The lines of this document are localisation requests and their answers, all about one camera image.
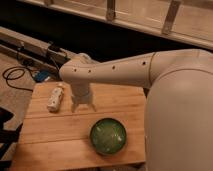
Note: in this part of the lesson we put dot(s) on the green ceramic bowl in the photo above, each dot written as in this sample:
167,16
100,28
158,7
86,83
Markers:
108,136

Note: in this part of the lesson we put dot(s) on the black power adapter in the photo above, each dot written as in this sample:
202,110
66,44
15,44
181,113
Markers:
54,48

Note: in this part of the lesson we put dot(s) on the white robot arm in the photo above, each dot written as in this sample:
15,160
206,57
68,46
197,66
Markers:
178,117

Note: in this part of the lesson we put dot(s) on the blue box on floor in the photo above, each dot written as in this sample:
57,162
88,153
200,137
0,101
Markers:
41,76

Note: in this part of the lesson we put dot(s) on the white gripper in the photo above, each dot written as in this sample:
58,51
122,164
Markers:
81,94

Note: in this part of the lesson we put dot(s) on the wooden board table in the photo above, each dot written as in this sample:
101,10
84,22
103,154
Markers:
59,141

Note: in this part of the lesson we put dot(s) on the metal floor rail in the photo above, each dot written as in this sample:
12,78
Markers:
38,47

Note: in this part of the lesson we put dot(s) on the black chair base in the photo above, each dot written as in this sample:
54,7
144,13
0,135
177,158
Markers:
7,137

